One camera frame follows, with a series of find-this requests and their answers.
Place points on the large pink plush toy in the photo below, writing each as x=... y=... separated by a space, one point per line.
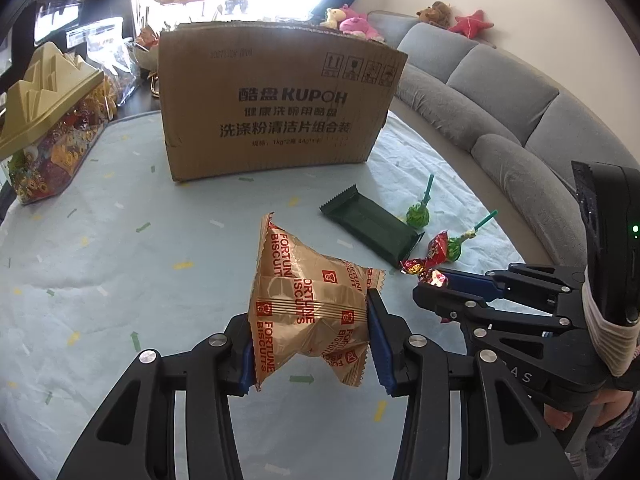
x=362 y=29

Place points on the grey sofa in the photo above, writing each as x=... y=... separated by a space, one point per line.
x=500 y=110

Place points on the clear candy container gold lid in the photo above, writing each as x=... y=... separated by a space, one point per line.
x=45 y=95

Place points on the red star plush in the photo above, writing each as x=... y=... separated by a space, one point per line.
x=470 y=24

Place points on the dark green snack packet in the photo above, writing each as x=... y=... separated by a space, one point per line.
x=372 y=222

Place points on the yellow plush toy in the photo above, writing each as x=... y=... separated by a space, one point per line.
x=331 y=19

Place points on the person's right hand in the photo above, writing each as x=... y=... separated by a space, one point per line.
x=617 y=405

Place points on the brown cardboard box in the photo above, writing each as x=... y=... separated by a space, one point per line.
x=275 y=110

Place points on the light blue tablecloth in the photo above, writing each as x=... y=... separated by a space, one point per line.
x=150 y=260

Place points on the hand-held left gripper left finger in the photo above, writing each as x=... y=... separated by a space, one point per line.
x=245 y=365

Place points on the green lollipop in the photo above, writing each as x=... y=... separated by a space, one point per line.
x=417 y=216
x=455 y=250

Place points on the clear plastic bag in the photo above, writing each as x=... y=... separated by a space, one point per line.
x=117 y=72

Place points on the small pink plush toy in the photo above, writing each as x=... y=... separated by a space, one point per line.
x=354 y=12

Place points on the black piano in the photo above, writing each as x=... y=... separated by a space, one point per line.
x=80 y=25

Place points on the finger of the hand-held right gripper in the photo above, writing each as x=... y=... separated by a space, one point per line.
x=450 y=302
x=475 y=282

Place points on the golden biscuit packet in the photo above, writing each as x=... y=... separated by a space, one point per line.
x=310 y=305

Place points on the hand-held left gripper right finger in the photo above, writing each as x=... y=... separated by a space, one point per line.
x=380 y=355

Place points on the brown plush bear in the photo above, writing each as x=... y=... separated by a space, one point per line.
x=435 y=14

